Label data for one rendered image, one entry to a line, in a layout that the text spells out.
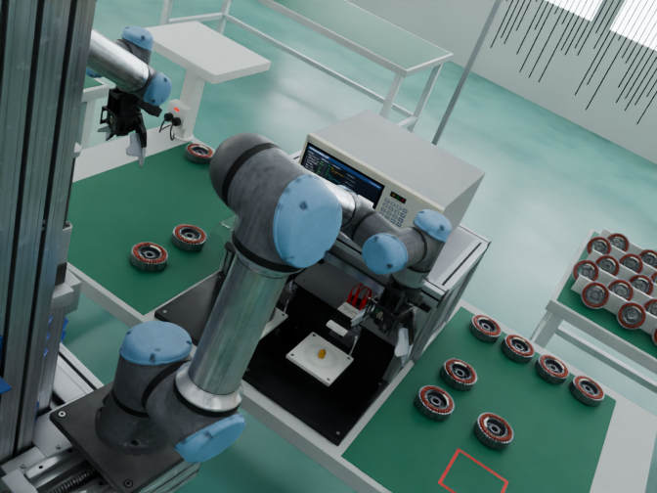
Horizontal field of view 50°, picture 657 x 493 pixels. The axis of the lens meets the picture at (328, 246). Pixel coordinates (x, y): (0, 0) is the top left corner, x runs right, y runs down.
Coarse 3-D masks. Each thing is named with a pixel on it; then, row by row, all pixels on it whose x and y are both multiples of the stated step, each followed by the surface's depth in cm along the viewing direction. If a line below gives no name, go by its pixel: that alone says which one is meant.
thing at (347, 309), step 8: (352, 296) 215; (344, 304) 207; (336, 312) 204; (344, 312) 204; (352, 312) 205; (336, 320) 205; (344, 320) 203; (336, 328) 203; (344, 328) 204; (352, 328) 205
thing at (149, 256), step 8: (136, 248) 218; (144, 248) 222; (152, 248) 223; (160, 248) 222; (136, 256) 216; (144, 256) 219; (152, 256) 220; (160, 256) 220; (136, 264) 216; (144, 264) 215; (152, 264) 216; (160, 264) 218
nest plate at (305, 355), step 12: (312, 336) 212; (300, 348) 206; (312, 348) 208; (324, 348) 210; (336, 348) 212; (300, 360) 202; (312, 360) 204; (324, 360) 206; (336, 360) 207; (348, 360) 209; (312, 372) 200; (324, 372) 202; (336, 372) 203
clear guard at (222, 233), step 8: (232, 216) 199; (224, 224) 194; (232, 224) 195; (216, 232) 193; (224, 232) 193; (232, 232) 193; (208, 240) 193; (216, 240) 193; (224, 240) 192; (208, 248) 192; (216, 248) 192; (224, 248) 192; (224, 256) 191; (232, 256) 191
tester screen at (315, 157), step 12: (312, 156) 199; (324, 156) 198; (312, 168) 201; (324, 168) 199; (336, 168) 197; (348, 168) 195; (336, 180) 198; (348, 180) 196; (360, 180) 195; (360, 192) 196; (372, 192) 194; (372, 204) 195
